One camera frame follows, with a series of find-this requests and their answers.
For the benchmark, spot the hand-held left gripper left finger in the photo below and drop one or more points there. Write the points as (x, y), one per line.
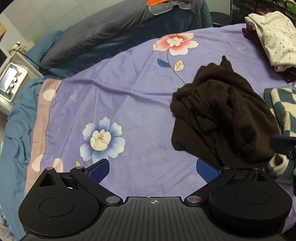
(100, 171)

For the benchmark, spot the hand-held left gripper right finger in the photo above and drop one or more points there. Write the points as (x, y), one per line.
(206, 172)

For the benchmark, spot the white appliance with knobs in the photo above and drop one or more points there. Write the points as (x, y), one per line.
(10, 78)

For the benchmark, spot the orange cloth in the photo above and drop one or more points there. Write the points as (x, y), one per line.
(155, 2)

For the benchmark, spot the dark maroon clothes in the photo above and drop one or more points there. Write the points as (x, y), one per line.
(251, 33)

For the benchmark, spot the teal bedsheet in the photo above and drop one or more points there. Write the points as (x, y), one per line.
(18, 139)

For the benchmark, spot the green white checkered fleece cloth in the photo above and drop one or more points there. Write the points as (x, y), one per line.
(281, 104)

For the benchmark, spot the dark brown garment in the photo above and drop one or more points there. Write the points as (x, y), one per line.
(219, 115)

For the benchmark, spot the black round stool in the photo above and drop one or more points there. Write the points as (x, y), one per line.
(220, 18)

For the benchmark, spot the grey blue pillow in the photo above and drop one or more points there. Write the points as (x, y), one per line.
(104, 30)

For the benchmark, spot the cardboard box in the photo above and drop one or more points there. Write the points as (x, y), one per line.
(1, 29)

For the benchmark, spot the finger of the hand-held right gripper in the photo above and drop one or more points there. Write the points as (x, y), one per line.
(283, 144)

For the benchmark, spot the purple floral blanket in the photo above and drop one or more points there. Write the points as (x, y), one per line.
(129, 97)

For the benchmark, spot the cream polka dot garment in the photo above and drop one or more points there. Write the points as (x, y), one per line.
(272, 34)

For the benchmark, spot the dark blue quilt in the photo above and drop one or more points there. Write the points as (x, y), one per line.
(111, 49)

